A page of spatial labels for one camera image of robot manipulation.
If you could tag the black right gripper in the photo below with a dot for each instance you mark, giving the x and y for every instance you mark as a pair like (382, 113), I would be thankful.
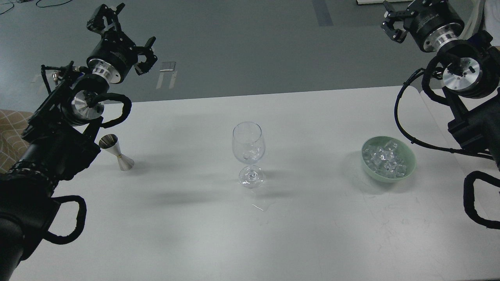
(430, 22)

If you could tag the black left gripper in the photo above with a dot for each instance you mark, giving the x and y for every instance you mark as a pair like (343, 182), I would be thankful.
(115, 47)

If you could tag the steel double jigger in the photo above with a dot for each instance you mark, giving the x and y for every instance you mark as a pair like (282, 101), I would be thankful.
(110, 143)

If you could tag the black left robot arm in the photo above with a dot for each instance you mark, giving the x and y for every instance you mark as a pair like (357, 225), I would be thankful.
(61, 136)

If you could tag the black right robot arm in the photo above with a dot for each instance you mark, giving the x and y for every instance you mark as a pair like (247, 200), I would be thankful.
(463, 75)

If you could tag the pile of ice cubes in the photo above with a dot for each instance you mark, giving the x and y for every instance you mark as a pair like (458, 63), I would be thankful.
(385, 159)

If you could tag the clear wine glass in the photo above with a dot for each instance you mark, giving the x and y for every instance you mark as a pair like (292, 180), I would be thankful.
(248, 147)

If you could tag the person in white shirt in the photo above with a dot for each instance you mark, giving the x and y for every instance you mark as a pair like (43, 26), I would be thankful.
(492, 18)

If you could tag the green bowl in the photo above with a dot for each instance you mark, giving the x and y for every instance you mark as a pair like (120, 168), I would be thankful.
(406, 153)

